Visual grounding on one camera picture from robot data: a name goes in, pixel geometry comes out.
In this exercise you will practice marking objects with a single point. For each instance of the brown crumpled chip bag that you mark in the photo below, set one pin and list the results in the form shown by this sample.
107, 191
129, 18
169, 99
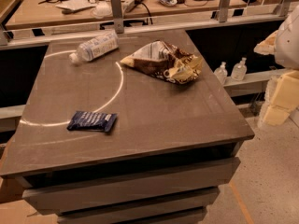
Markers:
166, 62

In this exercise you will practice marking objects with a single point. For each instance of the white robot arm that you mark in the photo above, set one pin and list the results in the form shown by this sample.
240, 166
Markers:
287, 42

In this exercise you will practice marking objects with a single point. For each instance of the grey drawer cabinet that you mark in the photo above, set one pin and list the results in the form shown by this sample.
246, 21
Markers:
162, 162

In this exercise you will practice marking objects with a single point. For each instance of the clear plastic water bottle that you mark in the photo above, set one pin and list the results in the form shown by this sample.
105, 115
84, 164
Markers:
95, 48

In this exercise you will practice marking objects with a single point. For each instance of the small clear sanitizer bottle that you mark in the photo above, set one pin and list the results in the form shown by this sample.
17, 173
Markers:
239, 70
221, 73

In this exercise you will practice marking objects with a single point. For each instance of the small clear sanitizer bottle left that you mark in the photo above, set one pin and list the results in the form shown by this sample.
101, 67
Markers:
221, 73

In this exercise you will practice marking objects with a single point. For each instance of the metal railing frame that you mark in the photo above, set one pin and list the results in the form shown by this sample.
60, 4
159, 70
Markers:
254, 10

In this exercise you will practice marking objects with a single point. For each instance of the white paper sheet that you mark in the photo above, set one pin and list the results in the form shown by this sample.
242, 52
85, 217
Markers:
75, 4

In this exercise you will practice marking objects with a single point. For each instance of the small clear sanitizer bottle right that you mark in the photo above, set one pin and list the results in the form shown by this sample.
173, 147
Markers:
239, 70

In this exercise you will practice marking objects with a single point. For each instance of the blue rxbar blueberry wrapper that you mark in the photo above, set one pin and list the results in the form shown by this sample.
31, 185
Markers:
84, 120

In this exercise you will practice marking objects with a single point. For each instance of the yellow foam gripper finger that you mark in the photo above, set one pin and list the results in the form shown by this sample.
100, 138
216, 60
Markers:
267, 47
280, 99

